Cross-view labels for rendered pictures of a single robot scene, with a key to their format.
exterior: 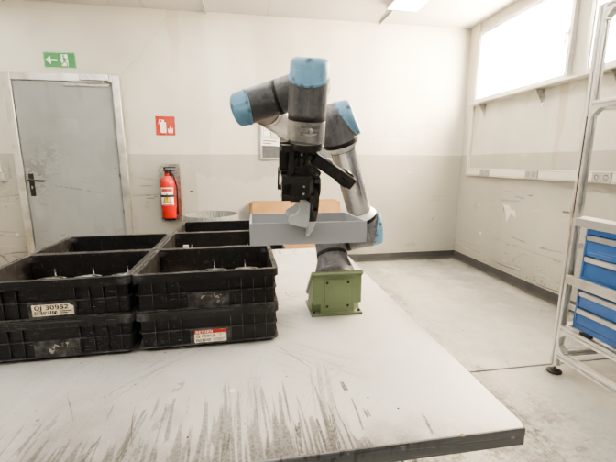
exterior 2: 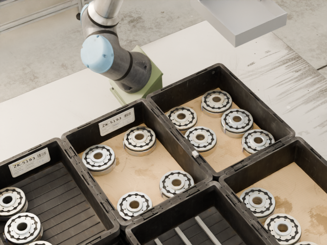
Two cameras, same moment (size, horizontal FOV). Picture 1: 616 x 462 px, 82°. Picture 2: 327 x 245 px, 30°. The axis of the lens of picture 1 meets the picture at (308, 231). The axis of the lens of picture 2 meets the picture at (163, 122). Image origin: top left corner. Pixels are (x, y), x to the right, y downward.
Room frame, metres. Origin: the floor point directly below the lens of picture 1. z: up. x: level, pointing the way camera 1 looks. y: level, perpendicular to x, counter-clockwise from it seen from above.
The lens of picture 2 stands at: (1.68, 1.49, 2.29)
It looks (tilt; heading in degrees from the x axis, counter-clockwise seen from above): 47 degrees down; 251
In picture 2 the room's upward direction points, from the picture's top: 4 degrees counter-clockwise
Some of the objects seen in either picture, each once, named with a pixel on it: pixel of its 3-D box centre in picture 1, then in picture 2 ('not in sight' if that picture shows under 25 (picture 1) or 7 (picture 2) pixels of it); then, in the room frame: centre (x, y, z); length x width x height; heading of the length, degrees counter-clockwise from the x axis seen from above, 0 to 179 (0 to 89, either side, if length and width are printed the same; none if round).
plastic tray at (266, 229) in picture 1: (303, 226); (237, 8); (0.90, 0.01, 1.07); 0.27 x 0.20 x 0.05; 98
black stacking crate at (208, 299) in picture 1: (212, 276); (217, 128); (1.10, 0.31, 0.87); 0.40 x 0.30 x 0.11; 100
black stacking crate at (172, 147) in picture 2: (217, 253); (135, 169); (1.40, 0.36, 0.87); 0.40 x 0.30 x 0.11; 100
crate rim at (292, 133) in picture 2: (211, 261); (218, 117); (1.10, 0.31, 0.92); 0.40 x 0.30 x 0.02; 100
